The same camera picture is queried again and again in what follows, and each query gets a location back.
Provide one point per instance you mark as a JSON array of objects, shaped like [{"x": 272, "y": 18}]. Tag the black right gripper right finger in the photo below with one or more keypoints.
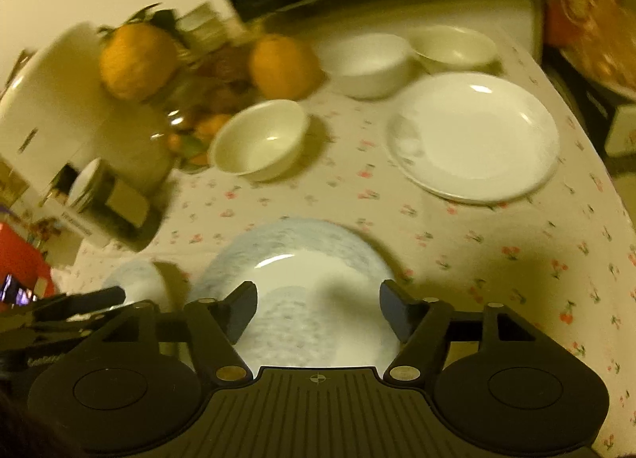
[{"x": 421, "y": 327}]

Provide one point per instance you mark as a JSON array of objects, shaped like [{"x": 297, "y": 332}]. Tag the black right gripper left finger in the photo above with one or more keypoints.
[{"x": 214, "y": 328}]

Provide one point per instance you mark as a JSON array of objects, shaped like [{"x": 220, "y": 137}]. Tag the blue patterned white plate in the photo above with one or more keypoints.
[{"x": 318, "y": 296}]

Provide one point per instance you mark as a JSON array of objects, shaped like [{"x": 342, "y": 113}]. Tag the cream bowl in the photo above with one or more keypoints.
[
  {"x": 261, "y": 142},
  {"x": 446, "y": 48}
]

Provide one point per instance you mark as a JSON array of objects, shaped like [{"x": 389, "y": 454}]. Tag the plain white plate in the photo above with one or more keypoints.
[{"x": 472, "y": 138}]

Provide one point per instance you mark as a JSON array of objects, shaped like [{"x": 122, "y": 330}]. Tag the white bowl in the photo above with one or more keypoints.
[{"x": 367, "y": 66}]

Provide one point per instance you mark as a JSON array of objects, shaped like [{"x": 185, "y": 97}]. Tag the dark jar with white lid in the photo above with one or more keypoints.
[{"x": 100, "y": 195}]

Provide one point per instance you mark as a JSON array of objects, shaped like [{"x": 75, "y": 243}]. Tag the glass jar of kumquats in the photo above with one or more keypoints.
[{"x": 202, "y": 96}]

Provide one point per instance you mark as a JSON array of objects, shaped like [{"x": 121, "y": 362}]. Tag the large orange citrus fruit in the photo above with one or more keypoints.
[{"x": 282, "y": 67}]

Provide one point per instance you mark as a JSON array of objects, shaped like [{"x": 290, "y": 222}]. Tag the large orange with leaves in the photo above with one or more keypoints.
[{"x": 140, "y": 56}]

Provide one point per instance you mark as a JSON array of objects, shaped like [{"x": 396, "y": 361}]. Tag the red gift box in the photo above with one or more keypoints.
[{"x": 598, "y": 37}]

